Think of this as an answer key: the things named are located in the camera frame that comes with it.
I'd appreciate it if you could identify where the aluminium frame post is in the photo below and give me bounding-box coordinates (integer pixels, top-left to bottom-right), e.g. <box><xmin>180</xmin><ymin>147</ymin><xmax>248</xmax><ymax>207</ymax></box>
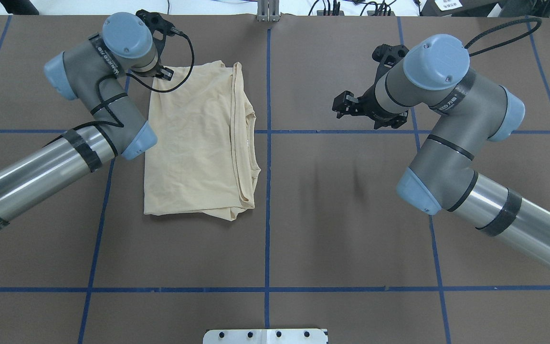
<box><xmin>256</xmin><ymin>0</ymin><xmax>281</xmax><ymax>22</ymax></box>

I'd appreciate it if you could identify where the wrist black camera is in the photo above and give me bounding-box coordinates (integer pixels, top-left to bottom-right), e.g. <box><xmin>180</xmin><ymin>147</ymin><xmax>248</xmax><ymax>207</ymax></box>
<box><xmin>371</xmin><ymin>44</ymin><xmax>410</xmax><ymax>81</ymax></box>
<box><xmin>135</xmin><ymin>9</ymin><xmax>187</xmax><ymax>54</ymax></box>

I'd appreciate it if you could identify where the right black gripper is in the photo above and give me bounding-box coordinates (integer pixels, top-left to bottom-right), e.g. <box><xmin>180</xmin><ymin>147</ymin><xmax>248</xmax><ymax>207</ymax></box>
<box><xmin>332</xmin><ymin>84</ymin><xmax>408</xmax><ymax>130</ymax></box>

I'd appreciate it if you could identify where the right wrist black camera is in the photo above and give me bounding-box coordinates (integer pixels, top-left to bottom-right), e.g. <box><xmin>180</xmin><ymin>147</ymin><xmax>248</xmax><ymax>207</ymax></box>
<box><xmin>371</xmin><ymin>44</ymin><xmax>410</xmax><ymax>81</ymax></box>

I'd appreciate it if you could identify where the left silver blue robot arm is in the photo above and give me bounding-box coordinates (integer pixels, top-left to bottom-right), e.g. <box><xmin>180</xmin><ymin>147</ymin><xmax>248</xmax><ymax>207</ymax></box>
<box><xmin>0</xmin><ymin>10</ymin><xmax>182</xmax><ymax>231</ymax></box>

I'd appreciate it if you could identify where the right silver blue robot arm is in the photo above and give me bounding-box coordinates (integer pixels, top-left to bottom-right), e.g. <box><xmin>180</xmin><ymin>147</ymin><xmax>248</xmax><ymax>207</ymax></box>
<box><xmin>332</xmin><ymin>33</ymin><xmax>550</xmax><ymax>267</ymax></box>

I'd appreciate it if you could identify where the orange black usb hub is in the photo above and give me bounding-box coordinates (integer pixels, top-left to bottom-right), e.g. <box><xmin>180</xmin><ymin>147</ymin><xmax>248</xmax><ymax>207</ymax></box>
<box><xmin>361</xmin><ymin>0</ymin><xmax>393</xmax><ymax>17</ymax></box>
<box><xmin>311</xmin><ymin>0</ymin><xmax>344</xmax><ymax>17</ymax></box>

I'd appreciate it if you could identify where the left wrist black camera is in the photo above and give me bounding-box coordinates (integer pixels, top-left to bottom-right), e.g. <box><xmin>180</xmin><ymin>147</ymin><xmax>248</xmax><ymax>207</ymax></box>
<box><xmin>135</xmin><ymin>9</ymin><xmax>187</xmax><ymax>54</ymax></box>

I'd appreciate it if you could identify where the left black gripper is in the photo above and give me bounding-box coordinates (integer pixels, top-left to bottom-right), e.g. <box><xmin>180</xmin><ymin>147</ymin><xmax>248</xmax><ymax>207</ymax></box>
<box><xmin>130</xmin><ymin>64</ymin><xmax>174</xmax><ymax>81</ymax></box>

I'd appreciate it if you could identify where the cream long-sleeve printed t-shirt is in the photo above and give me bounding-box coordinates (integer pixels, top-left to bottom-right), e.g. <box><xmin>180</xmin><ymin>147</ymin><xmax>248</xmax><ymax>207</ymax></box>
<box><xmin>144</xmin><ymin>61</ymin><xmax>261</xmax><ymax>221</ymax></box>

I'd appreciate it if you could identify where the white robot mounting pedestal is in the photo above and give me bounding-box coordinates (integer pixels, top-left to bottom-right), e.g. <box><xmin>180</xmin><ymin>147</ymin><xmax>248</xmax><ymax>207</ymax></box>
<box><xmin>202</xmin><ymin>328</ymin><xmax>329</xmax><ymax>344</ymax></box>

